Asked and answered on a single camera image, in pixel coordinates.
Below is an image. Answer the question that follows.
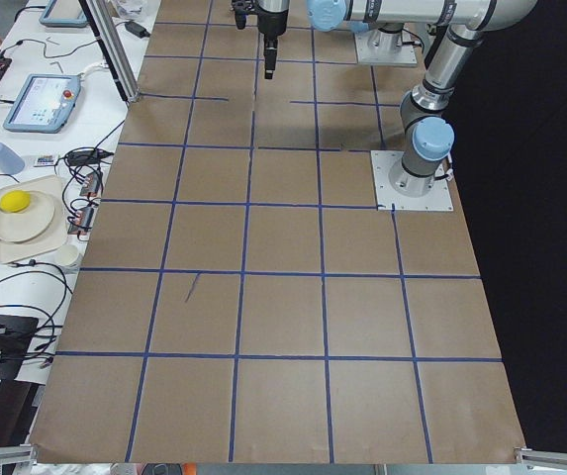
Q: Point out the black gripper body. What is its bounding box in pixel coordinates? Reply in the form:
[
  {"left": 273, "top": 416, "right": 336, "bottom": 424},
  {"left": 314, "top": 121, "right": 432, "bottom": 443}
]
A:
[{"left": 255, "top": 0, "right": 289, "bottom": 39}]

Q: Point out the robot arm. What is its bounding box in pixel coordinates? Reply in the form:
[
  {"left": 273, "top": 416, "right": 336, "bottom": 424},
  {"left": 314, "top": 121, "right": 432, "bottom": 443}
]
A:
[{"left": 306, "top": 0, "right": 536, "bottom": 198}]

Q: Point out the black power adapter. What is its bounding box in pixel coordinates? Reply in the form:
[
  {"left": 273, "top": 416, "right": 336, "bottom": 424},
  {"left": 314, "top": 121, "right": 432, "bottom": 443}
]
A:
[{"left": 125, "top": 20, "right": 150, "bottom": 39}]

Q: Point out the blue teach pendant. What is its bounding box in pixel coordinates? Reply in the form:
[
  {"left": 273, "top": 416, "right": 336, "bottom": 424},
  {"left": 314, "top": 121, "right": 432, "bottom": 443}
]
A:
[
  {"left": 40, "top": 0, "right": 88, "bottom": 28},
  {"left": 3, "top": 74, "right": 81, "bottom": 134}
]

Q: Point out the red circuit board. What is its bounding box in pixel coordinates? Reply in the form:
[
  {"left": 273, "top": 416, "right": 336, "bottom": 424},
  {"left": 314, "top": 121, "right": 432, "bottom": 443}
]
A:
[
  {"left": 79, "top": 170, "right": 103, "bottom": 198},
  {"left": 68, "top": 206, "right": 95, "bottom": 236}
]

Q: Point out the blue plastic cup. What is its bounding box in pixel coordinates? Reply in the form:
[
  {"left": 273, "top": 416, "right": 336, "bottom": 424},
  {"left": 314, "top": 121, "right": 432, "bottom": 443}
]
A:
[{"left": 0, "top": 142, "right": 26, "bottom": 175}]

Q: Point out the white paper cup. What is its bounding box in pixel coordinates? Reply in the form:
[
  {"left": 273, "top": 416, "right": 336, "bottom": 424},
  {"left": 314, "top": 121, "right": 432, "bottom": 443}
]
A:
[{"left": 54, "top": 244, "right": 83, "bottom": 273}]

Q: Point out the yellow lemon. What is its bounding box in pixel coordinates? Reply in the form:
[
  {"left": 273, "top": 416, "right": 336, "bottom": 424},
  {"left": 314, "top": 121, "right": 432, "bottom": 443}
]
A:
[{"left": 0, "top": 190, "right": 32, "bottom": 213}]

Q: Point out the beige plate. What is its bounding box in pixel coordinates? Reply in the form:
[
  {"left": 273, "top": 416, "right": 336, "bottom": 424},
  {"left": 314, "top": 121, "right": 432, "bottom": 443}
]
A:
[{"left": 0, "top": 191, "right": 55, "bottom": 242}]

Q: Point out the beige tray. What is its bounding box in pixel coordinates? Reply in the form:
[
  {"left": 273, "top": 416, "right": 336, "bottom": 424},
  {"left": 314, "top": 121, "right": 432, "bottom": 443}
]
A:
[{"left": 0, "top": 175, "right": 67, "bottom": 264}]

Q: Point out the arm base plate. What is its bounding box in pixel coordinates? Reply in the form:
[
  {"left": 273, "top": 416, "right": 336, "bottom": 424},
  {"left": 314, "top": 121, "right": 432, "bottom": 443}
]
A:
[
  {"left": 370, "top": 150, "right": 453, "bottom": 212},
  {"left": 354, "top": 23, "right": 418, "bottom": 67}
]

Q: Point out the aluminium frame post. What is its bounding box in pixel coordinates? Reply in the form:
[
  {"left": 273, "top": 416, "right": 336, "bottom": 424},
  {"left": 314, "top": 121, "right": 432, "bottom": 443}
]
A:
[{"left": 79, "top": 0, "right": 140, "bottom": 104}]

